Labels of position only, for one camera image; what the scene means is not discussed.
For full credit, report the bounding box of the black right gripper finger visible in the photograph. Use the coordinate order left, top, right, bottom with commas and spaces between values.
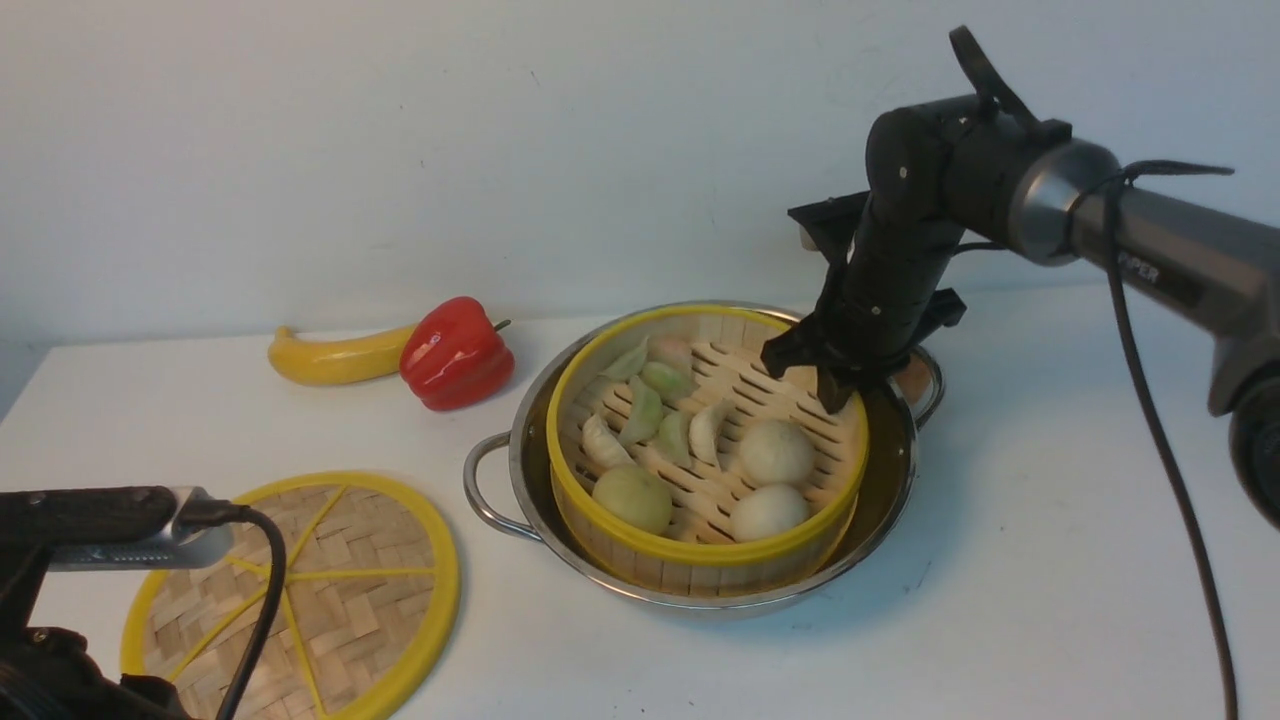
815, 364, 881, 415
760, 318, 823, 379

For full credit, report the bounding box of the pink dumpling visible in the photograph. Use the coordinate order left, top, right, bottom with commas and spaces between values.
648, 334, 692, 377

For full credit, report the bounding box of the white round bun upper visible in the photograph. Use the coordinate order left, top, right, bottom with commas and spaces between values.
737, 419, 817, 487

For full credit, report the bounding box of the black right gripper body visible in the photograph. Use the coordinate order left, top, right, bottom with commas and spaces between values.
809, 105, 969, 375

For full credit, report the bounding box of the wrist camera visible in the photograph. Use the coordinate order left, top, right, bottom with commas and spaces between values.
787, 190, 870, 265
1, 486, 236, 571

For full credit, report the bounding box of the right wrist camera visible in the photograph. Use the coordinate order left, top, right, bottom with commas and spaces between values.
787, 190, 870, 265

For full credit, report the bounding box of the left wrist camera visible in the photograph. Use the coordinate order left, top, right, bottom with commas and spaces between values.
1, 486, 236, 571

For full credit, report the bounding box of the white dumpling right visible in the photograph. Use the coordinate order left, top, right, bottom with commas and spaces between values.
687, 398, 735, 470

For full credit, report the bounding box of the white dumpling left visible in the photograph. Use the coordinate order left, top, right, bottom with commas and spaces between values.
581, 414, 636, 470

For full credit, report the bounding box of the green dumpling middle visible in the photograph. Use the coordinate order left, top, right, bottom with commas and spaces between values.
618, 375, 664, 446

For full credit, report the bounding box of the green dumpling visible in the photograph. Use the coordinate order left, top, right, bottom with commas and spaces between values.
639, 361, 698, 404
618, 375, 664, 446
599, 336, 650, 383
653, 410, 692, 468

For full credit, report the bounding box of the white dumpling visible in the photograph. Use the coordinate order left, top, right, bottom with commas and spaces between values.
687, 398, 735, 470
581, 414, 636, 470

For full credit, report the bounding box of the white round bun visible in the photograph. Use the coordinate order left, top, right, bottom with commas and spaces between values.
730, 484, 810, 543
737, 419, 817, 487

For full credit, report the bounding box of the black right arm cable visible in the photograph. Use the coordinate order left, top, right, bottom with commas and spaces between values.
1065, 160, 1242, 720

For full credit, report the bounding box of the yellow banana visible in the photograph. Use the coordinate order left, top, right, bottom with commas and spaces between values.
268, 325, 413, 387

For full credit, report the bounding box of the green dumpling upper right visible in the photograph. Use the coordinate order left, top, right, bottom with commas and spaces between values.
639, 361, 698, 404

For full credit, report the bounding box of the woven bamboo steamer lid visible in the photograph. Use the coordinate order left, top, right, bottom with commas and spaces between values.
120, 471, 462, 719

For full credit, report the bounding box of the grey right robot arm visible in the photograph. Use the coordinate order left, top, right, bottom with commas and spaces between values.
762, 95, 1277, 523

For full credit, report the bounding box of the green dumpling top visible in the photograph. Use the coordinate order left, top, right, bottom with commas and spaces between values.
599, 336, 650, 383

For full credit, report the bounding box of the brown onion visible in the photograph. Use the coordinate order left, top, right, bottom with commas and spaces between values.
893, 351, 934, 409

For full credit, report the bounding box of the white round bun lower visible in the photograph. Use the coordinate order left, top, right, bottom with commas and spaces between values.
730, 484, 810, 543

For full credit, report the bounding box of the red bell pepper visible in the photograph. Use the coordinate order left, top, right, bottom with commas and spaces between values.
399, 296, 515, 413

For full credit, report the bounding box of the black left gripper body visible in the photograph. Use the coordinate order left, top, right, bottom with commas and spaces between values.
1, 547, 186, 719

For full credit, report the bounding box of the stainless steel pot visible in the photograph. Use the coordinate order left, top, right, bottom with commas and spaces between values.
462, 316, 945, 621

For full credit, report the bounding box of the green round bun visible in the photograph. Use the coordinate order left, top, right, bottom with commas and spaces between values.
591, 465, 675, 536

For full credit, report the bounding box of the bamboo steamer basket yellow rim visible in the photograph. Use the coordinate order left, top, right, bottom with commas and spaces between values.
544, 304, 870, 596

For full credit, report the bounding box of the green dumpling lower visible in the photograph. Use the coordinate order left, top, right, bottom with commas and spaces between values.
653, 410, 692, 468

